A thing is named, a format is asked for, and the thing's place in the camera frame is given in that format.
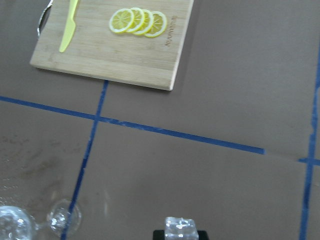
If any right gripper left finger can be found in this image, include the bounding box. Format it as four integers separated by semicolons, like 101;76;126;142
152;230;165;240

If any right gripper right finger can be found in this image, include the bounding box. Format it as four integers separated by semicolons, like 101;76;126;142
197;230;209;240

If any clear wine glass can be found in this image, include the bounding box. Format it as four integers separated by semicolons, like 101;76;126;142
0;199;82;240

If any back lemon slice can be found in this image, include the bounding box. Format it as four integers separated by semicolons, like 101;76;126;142
144;11;168;38

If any yellow plastic knife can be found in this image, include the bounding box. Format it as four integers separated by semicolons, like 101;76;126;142
59;0;79;53

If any bamboo cutting board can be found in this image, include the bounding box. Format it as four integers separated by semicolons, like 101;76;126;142
30;0;194;91

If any lemon slice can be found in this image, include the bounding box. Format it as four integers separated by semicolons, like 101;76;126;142
144;11;168;38
109;8;134;34
126;7;145;33
133;9;154;36

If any front lemon slice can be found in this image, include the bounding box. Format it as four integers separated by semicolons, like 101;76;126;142
109;8;134;34

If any single clear ice cube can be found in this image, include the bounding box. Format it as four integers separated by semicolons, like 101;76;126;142
164;216;200;240

